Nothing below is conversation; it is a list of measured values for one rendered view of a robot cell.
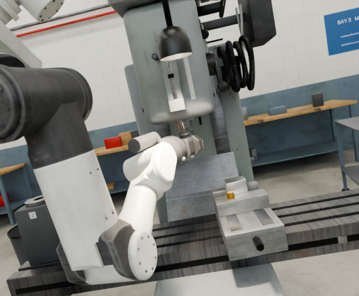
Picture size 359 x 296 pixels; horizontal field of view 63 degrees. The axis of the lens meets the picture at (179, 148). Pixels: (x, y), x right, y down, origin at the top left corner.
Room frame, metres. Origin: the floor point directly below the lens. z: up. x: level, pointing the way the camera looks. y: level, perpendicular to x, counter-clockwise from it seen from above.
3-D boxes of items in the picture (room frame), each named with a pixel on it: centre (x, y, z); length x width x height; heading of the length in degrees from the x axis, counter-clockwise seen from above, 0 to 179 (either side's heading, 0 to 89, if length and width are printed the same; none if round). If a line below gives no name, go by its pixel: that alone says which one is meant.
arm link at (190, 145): (0.82, 0.01, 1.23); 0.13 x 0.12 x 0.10; 63
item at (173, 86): (0.79, -0.02, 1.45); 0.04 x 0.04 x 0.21; 85
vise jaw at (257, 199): (0.83, -0.14, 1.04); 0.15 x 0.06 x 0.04; 87
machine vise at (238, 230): (0.86, -0.15, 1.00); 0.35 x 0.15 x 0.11; 177
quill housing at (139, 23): (0.90, -0.03, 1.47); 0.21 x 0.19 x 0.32; 85
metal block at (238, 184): (0.89, -0.15, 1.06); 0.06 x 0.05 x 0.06; 87
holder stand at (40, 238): (0.96, 0.44, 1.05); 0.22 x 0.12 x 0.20; 87
